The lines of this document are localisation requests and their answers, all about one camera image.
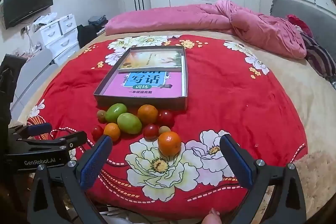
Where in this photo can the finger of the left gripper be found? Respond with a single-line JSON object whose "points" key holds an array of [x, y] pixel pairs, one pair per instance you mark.
{"points": [[68, 139], [25, 131]]}

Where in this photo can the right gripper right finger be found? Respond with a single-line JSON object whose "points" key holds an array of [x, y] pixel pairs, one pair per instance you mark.
{"points": [[287, 203]]}

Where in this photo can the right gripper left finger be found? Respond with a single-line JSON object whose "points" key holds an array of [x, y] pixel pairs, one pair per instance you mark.
{"points": [[75, 177]]}

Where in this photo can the red tomato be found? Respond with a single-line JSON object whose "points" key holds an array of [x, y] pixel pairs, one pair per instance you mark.
{"points": [[150, 132], [97, 132], [166, 118]]}

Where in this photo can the brown kiwi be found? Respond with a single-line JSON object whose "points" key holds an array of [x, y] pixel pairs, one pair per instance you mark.
{"points": [[101, 116]]}

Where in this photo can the orange tangerine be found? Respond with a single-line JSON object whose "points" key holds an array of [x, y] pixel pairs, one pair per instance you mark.
{"points": [[169, 143], [113, 131], [147, 114]]}

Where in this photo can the large green mango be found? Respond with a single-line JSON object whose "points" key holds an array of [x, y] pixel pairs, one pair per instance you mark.
{"points": [[114, 112]]}

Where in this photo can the round green fruit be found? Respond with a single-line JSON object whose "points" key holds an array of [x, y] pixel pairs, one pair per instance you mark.
{"points": [[129, 123]]}

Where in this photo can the small brown longan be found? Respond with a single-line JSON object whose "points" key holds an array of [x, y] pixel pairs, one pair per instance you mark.
{"points": [[163, 129]]}

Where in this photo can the person's hand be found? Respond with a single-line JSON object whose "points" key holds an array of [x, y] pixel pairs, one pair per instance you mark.
{"points": [[213, 217]]}

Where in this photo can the white drawer cabinet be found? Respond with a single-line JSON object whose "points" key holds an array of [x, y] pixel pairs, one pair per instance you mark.
{"points": [[60, 37]]}

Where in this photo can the sunflower cover book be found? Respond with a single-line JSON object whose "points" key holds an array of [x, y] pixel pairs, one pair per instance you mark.
{"points": [[152, 61]]}

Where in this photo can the pink Chinese workbook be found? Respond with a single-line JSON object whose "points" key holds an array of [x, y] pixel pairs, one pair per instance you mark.
{"points": [[158, 84]]}

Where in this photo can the grey shallow box tray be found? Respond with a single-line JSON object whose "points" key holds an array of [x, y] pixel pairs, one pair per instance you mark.
{"points": [[179, 103]]}

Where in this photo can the black bag on floor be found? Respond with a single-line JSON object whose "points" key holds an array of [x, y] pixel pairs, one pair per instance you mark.
{"points": [[86, 34]]}

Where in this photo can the folded clothes pile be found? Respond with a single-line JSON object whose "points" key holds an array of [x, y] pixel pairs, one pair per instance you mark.
{"points": [[98, 20]]}

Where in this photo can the striped dark pillow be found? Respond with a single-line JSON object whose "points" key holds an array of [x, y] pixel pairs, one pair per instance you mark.
{"points": [[319, 58]]}

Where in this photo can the grey headboard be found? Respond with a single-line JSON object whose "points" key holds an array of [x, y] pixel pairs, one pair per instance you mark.
{"points": [[321, 25]]}

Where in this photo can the pink quilt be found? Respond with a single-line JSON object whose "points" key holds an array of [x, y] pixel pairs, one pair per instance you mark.
{"points": [[272, 34]]}

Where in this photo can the black wall television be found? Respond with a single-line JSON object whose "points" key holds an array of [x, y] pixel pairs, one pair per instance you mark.
{"points": [[16, 11]]}

